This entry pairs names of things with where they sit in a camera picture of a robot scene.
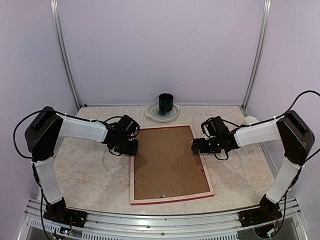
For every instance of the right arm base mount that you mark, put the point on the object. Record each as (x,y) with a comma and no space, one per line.
(266,212)

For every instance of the left aluminium corner post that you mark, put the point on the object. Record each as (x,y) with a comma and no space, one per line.
(54,5)

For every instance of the aluminium front rail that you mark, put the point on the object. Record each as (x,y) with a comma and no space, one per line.
(223,225)

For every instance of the white striped ceramic plate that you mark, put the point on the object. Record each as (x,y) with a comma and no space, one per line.
(153,113)

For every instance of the right aluminium corner post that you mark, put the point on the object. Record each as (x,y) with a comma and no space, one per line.
(258,53)

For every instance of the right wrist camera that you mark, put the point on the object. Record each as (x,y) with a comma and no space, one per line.
(208,129)

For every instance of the light blue mug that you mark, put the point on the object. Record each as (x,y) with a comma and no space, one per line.
(250,120)

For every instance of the dark green cup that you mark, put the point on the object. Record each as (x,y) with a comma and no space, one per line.
(165,101)

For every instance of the brown cardboard backing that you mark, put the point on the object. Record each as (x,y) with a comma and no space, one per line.
(170,162)

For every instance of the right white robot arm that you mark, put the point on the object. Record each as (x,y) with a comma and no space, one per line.
(289,131)

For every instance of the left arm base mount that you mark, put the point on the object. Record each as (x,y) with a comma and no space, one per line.
(59,213)

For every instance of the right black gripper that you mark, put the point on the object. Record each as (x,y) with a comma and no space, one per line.
(196,144)

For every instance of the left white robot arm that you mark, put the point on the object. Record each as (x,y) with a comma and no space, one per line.
(48,130)

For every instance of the aluminium corner post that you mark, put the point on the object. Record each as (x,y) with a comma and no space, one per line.
(54,5)
(258,53)

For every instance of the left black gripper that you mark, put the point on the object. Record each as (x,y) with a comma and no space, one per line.
(133,151)

